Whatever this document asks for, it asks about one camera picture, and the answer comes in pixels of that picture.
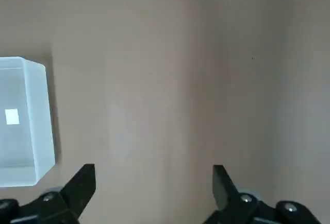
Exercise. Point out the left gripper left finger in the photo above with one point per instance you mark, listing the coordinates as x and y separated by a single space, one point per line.
51 208

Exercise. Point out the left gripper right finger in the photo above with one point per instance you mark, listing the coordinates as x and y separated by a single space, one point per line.
245 211

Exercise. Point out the small white square label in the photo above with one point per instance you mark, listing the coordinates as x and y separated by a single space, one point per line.
12 116

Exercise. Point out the translucent plastic bin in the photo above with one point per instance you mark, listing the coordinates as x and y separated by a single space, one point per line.
38 105

